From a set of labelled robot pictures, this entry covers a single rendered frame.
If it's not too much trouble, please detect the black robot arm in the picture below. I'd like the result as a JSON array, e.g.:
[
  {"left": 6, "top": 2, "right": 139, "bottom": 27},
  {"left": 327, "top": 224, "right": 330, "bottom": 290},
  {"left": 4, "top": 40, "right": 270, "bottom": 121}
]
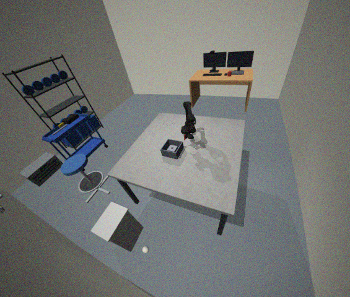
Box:
[{"left": 181, "top": 101, "right": 196, "bottom": 134}]

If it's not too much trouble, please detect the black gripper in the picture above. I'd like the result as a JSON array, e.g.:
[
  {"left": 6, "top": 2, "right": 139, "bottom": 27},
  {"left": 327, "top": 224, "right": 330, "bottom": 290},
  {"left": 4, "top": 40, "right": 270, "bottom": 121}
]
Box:
[{"left": 182, "top": 126, "right": 194, "bottom": 139}]

